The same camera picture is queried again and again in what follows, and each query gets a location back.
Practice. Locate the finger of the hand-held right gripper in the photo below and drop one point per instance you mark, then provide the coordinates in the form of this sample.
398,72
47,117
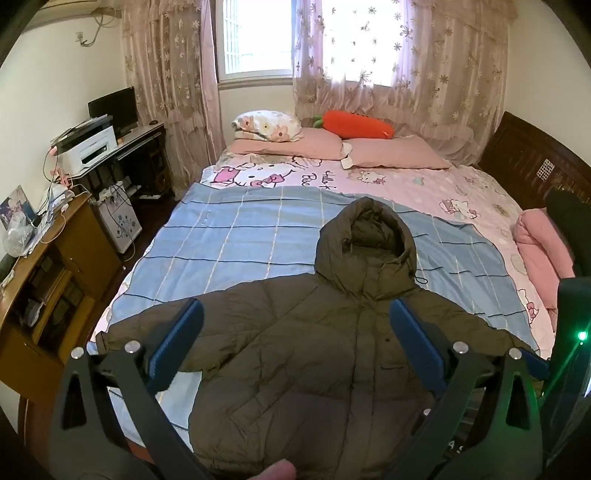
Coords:
538,365

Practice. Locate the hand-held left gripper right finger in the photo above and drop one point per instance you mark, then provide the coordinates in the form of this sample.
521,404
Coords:
415,341

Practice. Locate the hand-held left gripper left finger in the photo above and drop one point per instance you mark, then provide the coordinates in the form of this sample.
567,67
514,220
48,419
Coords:
175,339

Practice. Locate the olive hooded puffer jacket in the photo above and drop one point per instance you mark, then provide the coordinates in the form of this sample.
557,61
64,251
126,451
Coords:
295,346

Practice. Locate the person's left hand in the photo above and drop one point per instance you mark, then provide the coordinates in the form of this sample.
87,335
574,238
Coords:
272,471

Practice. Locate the folded pink quilt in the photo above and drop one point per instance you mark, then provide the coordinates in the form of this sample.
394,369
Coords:
545,254

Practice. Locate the blue checked blanket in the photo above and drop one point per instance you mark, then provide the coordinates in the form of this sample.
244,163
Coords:
240,240

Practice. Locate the small white floral cabinet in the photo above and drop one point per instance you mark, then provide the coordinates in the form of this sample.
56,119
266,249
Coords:
120,226

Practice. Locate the brown wooden cabinet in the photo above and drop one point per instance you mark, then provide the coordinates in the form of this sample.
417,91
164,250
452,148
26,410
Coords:
87,240

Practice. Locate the dark cloth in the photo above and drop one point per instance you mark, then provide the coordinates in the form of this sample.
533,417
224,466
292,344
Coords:
572,221

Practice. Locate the pink cartoon bedsheet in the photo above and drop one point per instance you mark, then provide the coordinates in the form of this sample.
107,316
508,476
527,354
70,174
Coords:
392,184

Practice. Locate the clear plastic bag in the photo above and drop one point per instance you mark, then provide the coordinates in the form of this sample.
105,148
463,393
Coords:
18,237

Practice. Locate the pink pillow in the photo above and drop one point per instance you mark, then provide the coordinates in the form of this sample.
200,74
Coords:
304,143
392,152

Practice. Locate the black computer desk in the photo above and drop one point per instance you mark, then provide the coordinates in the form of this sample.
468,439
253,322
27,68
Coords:
138,134

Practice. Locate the white printer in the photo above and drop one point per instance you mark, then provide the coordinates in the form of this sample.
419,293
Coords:
90,147

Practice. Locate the dark wooden headboard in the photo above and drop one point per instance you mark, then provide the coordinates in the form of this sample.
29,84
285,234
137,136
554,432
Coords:
517,152

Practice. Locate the orange carrot plush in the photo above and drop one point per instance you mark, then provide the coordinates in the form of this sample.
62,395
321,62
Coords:
355,123

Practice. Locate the white floral pillow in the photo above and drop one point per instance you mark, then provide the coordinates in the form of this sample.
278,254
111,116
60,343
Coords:
268,122

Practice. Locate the black computer monitor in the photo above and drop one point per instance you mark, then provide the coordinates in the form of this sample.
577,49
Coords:
113,108

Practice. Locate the wide floral lace curtain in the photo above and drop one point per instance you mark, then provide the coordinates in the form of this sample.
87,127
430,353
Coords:
438,92

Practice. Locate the narrow floral lace curtain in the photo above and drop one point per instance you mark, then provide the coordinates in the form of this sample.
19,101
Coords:
171,69

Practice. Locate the white framed window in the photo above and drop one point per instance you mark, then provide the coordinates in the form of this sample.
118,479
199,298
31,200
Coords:
258,37

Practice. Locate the white air conditioner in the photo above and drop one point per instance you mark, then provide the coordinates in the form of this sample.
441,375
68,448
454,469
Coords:
60,9

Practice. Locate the photo frame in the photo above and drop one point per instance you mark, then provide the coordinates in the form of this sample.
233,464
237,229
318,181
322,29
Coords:
16,203

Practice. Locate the white wall socket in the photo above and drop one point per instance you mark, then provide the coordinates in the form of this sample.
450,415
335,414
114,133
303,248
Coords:
81,38

